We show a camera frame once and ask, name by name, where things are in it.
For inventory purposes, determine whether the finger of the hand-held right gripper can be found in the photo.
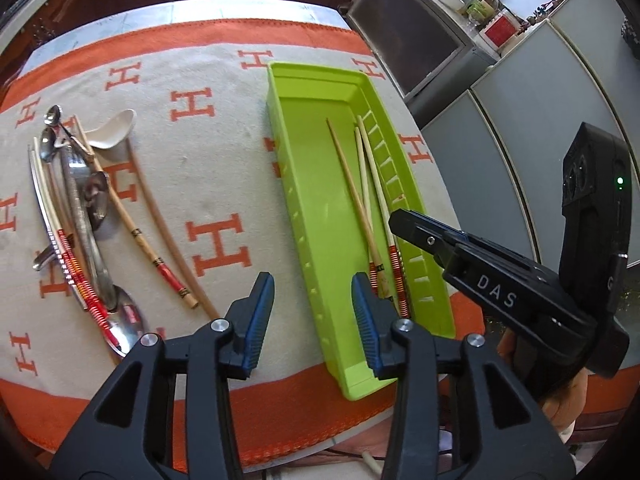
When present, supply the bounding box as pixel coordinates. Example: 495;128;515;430
389;209;468;266

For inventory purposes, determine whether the orange and beige printed blanket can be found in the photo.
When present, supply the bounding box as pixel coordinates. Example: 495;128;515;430
0;19;506;466

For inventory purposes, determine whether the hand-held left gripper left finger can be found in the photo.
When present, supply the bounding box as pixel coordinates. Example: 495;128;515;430
47;271;276;480

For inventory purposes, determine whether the brown chopstick with red bands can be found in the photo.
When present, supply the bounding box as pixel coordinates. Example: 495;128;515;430
326;118;381;291

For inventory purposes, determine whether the grey cabinet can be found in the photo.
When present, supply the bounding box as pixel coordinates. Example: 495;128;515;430
407;7;640;271

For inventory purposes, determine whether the red label box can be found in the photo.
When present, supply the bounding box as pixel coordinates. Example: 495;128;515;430
480;10;523;48

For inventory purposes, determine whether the pale chopstick with red stripes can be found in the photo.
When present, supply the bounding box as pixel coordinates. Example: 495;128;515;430
357;115;411;320

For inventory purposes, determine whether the white countertop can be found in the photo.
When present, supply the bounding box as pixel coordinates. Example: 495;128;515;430
0;0;76;53

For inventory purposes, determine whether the green label bottle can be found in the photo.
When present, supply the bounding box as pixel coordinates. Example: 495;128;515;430
465;0;503;23

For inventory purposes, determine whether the steel ladle spoon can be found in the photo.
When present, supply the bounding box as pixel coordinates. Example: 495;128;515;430
33;172;112;272

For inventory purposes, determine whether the white ceramic spoon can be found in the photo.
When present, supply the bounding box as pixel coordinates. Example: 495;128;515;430
82;109;138;163

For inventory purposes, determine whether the small steel spoon gold handle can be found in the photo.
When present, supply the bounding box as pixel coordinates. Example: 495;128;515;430
43;105;98;163

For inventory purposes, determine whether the white chopstick with red bands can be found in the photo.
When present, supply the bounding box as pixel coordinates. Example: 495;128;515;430
27;145;93;313
34;135;121;356

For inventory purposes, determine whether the green plastic tray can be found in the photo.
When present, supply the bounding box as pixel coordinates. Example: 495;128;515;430
265;61;457;402

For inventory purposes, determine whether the plain long wooden chopstick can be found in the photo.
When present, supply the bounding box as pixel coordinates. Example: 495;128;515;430
127;135;221;321

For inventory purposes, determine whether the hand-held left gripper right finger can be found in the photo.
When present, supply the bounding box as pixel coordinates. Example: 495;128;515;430
351;272;576;480

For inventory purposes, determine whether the large steel spoon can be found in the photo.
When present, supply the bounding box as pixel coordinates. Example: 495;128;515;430
60;145;147;361

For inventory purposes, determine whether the pale bamboo chopstick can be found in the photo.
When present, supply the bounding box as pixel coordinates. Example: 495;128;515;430
354;127;391;303

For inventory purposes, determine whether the person's right hand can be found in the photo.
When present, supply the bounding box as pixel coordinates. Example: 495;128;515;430
542;370;593;441

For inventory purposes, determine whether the grey glass-door appliance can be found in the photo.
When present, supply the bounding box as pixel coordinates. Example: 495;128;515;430
347;0;496;116

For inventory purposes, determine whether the bamboo chopstick with dark bands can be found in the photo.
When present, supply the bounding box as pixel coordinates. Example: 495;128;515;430
75;116;198;309

